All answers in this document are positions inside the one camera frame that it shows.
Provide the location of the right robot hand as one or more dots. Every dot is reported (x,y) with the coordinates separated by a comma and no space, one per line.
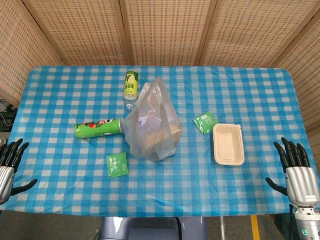
(301,180)

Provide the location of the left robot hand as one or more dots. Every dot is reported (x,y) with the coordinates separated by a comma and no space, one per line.
(5,172)

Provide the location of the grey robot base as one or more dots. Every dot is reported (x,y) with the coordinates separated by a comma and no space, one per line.
(153,228)

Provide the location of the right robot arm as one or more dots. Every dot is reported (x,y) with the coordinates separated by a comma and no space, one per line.
(308,222)

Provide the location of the blue checkered tablecloth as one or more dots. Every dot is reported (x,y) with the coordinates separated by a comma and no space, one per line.
(160,180)

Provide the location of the translucent plastic bag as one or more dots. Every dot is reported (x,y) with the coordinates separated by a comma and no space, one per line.
(153,125)

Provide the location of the beige disposable food container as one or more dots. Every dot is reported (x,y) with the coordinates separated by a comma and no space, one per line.
(228,144)

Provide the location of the metal table leg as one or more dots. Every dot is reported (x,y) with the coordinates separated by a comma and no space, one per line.
(221,228)

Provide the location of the green chips can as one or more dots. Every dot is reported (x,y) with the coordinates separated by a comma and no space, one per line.
(98,128)

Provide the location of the green snack packet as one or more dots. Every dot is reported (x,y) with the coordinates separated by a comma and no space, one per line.
(205,122)
(117,165)

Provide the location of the plastic bottle yellow green label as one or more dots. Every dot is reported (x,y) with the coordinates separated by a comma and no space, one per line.
(131,88)

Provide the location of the woven bamboo folding screen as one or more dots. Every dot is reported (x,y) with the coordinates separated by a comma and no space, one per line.
(162,32)

